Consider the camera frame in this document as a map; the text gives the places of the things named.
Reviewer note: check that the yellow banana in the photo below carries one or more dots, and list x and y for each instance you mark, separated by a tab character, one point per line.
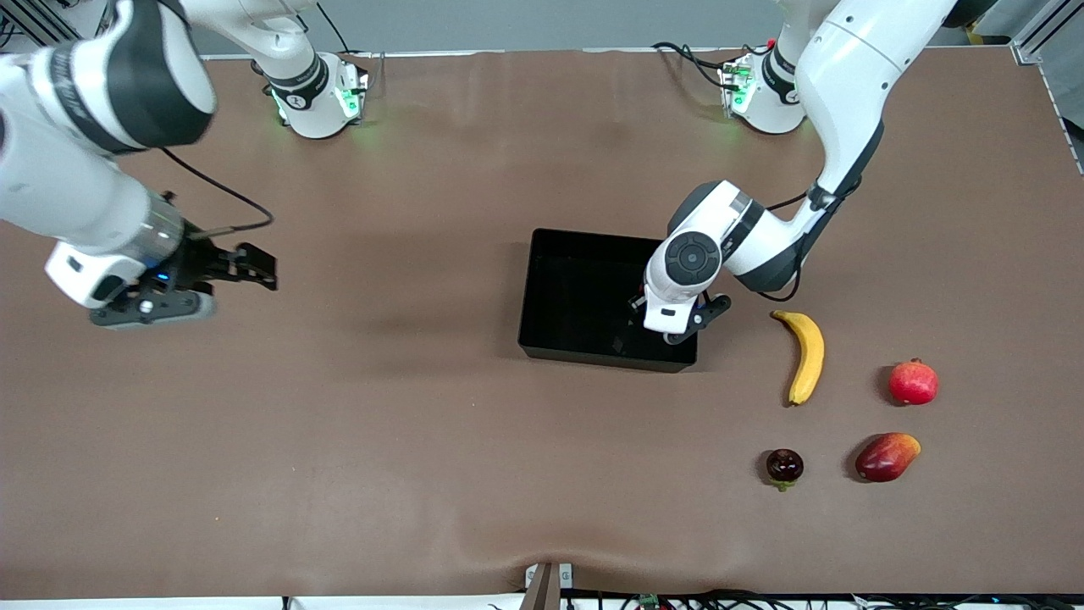
810	347

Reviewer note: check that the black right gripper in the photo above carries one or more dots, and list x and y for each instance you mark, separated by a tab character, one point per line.
206	261

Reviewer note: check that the red pomegranate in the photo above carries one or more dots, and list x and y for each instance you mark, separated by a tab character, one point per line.
915	384

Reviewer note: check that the black plastic box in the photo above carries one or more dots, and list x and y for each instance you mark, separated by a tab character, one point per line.
576	296

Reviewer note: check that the red yellow mango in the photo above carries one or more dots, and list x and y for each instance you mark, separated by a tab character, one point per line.
885	459

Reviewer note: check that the dark purple mangosteen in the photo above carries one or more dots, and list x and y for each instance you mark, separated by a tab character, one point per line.
785	466

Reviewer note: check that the aluminium frame profile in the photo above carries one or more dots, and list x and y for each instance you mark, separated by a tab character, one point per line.
25	25
1037	38

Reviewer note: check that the grey metal bracket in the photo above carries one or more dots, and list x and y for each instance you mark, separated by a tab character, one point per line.
546	586

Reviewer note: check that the brown table cover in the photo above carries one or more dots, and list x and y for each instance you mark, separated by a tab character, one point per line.
542	466

